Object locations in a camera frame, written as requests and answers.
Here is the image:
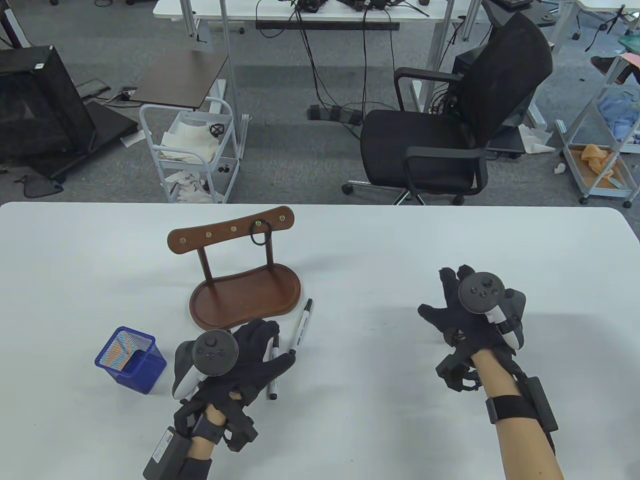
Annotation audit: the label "silver metal post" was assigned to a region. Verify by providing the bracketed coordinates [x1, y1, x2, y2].
[218, 0, 249, 162]

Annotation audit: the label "white scribbled paper sheets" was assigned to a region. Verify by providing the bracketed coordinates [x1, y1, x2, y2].
[167, 170, 215, 204]

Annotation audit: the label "black computer tower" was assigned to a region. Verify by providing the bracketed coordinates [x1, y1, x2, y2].
[452, 47, 482, 76]

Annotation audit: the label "black mesh office chair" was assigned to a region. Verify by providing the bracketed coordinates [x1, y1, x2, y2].
[342, 9, 555, 207]

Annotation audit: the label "grey white hand controller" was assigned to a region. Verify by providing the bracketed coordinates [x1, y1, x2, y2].
[458, 271, 527, 352]
[172, 330, 238, 400]

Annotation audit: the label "black elastic band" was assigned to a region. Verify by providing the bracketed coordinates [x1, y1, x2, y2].
[250, 222, 275, 247]

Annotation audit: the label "light blue cloth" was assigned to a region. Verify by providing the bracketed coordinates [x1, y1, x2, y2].
[596, 94, 640, 144]

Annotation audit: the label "black floor platform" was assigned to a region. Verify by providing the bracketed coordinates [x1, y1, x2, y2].
[0, 100, 139, 184]

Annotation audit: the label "black triangular floor object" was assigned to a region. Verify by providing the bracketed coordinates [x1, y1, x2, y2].
[14, 175, 65, 199]

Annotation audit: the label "blue mesh pen holder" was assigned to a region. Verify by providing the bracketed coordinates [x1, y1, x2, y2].
[94, 326, 168, 396]

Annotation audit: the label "white crumpled paper sheet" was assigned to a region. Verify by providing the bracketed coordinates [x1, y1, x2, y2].
[161, 116, 223, 164]

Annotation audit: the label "black floor power strip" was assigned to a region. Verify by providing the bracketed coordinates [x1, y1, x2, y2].
[306, 104, 364, 127]

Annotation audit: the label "black mesh box cabinet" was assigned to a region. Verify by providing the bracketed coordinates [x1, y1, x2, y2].
[0, 45, 98, 162]

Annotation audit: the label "brown side table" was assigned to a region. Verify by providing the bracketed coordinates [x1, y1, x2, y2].
[127, 49, 231, 112]

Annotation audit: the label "brown wooden hook stand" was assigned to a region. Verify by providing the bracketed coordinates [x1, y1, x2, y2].
[167, 205, 303, 332]

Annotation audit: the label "black forearm battery box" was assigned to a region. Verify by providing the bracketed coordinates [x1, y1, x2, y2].
[522, 376, 559, 433]
[142, 427, 191, 480]

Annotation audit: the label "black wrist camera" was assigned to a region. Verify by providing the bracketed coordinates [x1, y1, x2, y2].
[435, 350, 483, 393]
[222, 410, 259, 453]

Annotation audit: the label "white rolling cart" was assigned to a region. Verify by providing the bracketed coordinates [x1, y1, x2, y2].
[556, 52, 640, 209]
[139, 97, 242, 205]

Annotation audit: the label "person's right hand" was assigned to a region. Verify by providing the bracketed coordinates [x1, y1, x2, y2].
[418, 265, 518, 358]

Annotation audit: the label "person's right forearm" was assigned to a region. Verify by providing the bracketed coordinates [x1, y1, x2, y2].
[472, 350, 566, 480]

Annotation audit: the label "person's left hand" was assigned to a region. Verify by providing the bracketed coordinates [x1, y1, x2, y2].
[192, 319, 297, 409]

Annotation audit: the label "black wrist strap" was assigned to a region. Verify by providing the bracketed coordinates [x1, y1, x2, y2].
[192, 417, 226, 443]
[485, 395, 538, 426]

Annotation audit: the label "white marker black cap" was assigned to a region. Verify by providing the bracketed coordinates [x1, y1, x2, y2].
[268, 335, 282, 401]
[288, 298, 314, 357]

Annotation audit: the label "orange cloth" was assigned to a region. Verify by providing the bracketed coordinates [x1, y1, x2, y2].
[580, 144, 617, 180]

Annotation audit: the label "white office desk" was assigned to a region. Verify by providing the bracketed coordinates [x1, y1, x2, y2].
[152, 0, 491, 115]

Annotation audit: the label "black cable tray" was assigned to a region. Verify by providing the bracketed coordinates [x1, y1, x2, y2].
[255, 21, 401, 31]

